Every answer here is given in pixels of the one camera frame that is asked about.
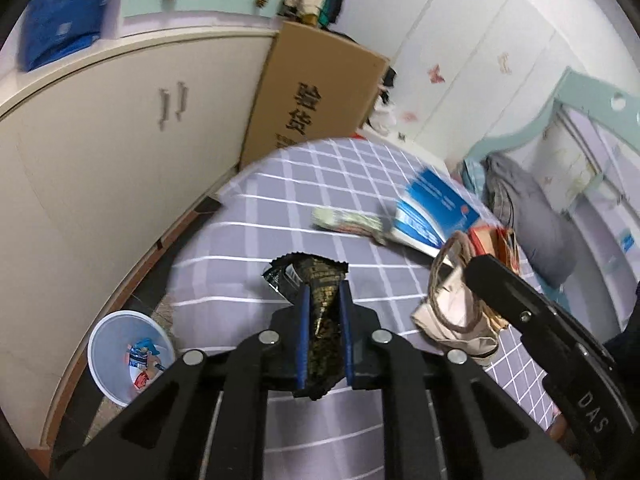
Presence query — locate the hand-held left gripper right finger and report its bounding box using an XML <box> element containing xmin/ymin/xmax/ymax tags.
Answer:
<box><xmin>337</xmin><ymin>280</ymin><xmax>586</xmax><ymax>480</ymax></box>

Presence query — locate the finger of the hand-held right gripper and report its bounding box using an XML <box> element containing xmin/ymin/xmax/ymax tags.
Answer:
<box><xmin>464</xmin><ymin>255</ymin><xmax>617</xmax><ymax>377</ymax></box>

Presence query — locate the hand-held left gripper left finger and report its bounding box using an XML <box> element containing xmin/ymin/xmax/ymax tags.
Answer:
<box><xmin>50</xmin><ymin>282</ymin><xmax>313</xmax><ymax>480</ymax></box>

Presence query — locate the orange red paper packet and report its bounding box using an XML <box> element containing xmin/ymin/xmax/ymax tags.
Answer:
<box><xmin>467</xmin><ymin>226</ymin><xmax>521</xmax><ymax>281</ymax></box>

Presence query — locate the black snack wrapper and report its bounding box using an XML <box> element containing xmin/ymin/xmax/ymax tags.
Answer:
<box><xmin>262</xmin><ymin>254</ymin><xmax>349</xmax><ymax>401</ymax></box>

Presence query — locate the blue white paper box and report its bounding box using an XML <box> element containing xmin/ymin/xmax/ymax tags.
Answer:
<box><xmin>387</xmin><ymin>167</ymin><xmax>481</xmax><ymax>258</ymax></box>

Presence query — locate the pale plastic wrapper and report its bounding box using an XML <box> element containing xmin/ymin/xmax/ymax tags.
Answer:
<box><xmin>313</xmin><ymin>207</ymin><xmax>396</xmax><ymax>246</ymax></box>

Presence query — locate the blue white snack wrapper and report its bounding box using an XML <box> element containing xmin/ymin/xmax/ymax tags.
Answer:
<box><xmin>127</xmin><ymin>339</ymin><xmax>163</xmax><ymax>368</ymax></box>

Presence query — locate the small red wrapper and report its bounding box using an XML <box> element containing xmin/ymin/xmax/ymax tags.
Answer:
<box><xmin>132</xmin><ymin>367</ymin><xmax>161</xmax><ymax>392</ymax></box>

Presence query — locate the pale blue plastic bin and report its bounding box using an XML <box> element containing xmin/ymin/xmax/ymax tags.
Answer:
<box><xmin>87</xmin><ymin>310</ymin><xmax>177</xmax><ymax>407</ymax></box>

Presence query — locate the grey quilt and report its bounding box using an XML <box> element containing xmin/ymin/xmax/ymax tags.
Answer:
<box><xmin>482</xmin><ymin>154</ymin><xmax>581</xmax><ymax>288</ymax></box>

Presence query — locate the teal candy print bed sheet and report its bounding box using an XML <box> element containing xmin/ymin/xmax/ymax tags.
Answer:
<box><xmin>460</xmin><ymin>157</ymin><xmax>496</xmax><ymax>211</ymax></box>

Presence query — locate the round table, checked purple cloth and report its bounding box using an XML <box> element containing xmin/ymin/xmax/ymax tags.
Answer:
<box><xmin>170</xmin><ymin>137</ymin><xmax>563</xmax><ymax>480</ymax></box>

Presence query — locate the white plastic bag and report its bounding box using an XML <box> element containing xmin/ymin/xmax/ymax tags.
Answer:
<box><xmin>367</xmin><ymin>102</ymin><xmax>399</xmax><ymax>134</ymax></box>

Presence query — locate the black bag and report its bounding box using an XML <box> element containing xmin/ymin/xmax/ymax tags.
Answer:
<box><xmin>380</xmin><ymin>67</ymin><xmax>399</xmax><ymax>106</ymax></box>

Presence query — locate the large cardboard box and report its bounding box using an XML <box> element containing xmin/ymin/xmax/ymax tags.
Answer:
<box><xmin>239</xmin><ymin>20</ymin><xmax>391</xmax><ymax>171</ymax></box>

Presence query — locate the white low cabinet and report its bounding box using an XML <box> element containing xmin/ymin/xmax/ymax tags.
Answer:
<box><xmin>0</xmin><ymin>25</ymin><xmax>281</xmax><ymax>451</ymax></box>

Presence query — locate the white wardrobe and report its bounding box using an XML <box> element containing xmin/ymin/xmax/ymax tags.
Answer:
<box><xmin>340</xmin><ymin>0</ymin><xmax>601</xmax><ymax>161</ymax></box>

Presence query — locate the blue patterned bag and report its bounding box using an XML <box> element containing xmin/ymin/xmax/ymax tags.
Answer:
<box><xmin>17</xmin><ymin>0</ymin><xmax>118</xmax><ymax>72</ymax></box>

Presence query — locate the teal bunk bed frame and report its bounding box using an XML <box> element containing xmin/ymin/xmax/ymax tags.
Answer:
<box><xmin>460</xmin><ymin>67</ymin><xmax>640</xmax><ymax>311</ymax></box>

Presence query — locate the metal cabinet door handle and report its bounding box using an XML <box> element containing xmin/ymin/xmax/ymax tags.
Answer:
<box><xmin>175</xmin><ymin>80</ymin><xmax>190</xmax><ymax>121</ymax></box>
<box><xmin>157</xmin><ymin>87</ymin><xmax>171</xmax><ymax>133</ymax></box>

